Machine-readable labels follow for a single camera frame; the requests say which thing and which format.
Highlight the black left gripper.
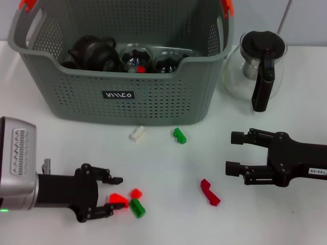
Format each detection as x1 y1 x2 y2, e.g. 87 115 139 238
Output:
37 163 128 223

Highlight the white toy brick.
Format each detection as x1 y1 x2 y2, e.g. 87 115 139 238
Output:
129 125 147 142

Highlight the glass jar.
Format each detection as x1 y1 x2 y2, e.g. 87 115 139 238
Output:
120 42 154 74

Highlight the metal left arm cable plug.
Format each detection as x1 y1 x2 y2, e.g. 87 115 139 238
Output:
42 158 52 175

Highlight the orange bin handle clip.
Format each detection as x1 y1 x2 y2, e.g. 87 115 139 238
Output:
221 0 235 19
19 0 36 13

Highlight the glass kettle with black handle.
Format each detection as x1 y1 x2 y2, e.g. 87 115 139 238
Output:
221 30 288 113

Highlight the black ceramic teapot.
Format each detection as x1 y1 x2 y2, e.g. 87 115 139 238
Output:
67 35 118 71

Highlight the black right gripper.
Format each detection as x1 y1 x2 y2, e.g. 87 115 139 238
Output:
225 128 327 188

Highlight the long red toy piece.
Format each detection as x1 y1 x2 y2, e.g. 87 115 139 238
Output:
200 178 221 207

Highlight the gray perforated storage bin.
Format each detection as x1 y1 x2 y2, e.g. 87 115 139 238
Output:
7 0 235 128

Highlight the green toy brick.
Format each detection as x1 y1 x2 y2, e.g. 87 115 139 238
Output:
173 127 187 145
128 198 147 219

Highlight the glass teacup black holder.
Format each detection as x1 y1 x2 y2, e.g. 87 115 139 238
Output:
102 57 122 73
153 51 190 75

